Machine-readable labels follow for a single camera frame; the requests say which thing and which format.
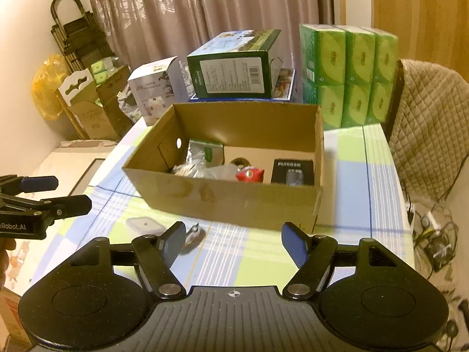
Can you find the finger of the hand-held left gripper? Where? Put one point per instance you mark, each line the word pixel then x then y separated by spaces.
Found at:
pixel 71 204
pixel 38 183

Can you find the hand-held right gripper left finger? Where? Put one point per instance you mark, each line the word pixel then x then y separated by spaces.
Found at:
pixel 175 242

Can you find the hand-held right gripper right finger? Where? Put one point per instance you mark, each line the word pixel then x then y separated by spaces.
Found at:
pixel 295 244

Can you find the small silver metal clip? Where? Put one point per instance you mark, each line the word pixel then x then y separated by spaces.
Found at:
pixel 192 234

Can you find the white square box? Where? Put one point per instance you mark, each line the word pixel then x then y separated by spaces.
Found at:
pixel 144 224

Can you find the brown cardboard box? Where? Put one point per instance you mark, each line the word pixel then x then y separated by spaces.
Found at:
pixel 220 198

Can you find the black product box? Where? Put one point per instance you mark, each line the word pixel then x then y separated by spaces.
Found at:
pixel 293 172

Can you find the bag of cotton swabs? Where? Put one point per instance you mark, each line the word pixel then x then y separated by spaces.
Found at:
pixel 212 172

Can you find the red cartoon cat toy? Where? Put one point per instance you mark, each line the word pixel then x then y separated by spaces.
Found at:
pixel 249 175

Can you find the person's left hand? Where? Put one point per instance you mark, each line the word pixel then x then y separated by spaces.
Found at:
pixel 5 260

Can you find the brown carton with white card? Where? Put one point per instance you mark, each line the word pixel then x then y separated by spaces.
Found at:
pixel 95 121

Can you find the yellow plastic bag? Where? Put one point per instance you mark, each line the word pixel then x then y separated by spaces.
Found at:
pixel 45 91

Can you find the crumpled silver plastic bag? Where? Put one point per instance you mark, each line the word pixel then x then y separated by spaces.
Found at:
pixel 128 104

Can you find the small green packets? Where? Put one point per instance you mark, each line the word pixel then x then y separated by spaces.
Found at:
pixel 100 71

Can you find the white printed carton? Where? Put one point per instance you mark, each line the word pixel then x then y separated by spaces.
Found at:
pixel 154 95

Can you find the dark folded metal rack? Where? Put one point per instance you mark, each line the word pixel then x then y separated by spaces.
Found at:
pixel 78 33

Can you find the stack of green tissue packs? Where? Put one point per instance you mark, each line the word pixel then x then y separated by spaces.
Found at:
pixel 348 77

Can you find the wooden chair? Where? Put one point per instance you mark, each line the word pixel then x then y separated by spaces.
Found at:
pixel 394 99

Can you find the green box with white label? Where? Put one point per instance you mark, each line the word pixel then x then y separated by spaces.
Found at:
pixel 231 75

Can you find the beige quilted chair cover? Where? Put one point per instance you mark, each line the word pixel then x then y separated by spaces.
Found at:
pixel 432 132

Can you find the beige patterned curtain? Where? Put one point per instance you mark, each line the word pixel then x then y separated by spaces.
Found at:
pixel 205 7

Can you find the wooden door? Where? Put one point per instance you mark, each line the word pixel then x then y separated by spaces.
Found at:
pixel 421 11

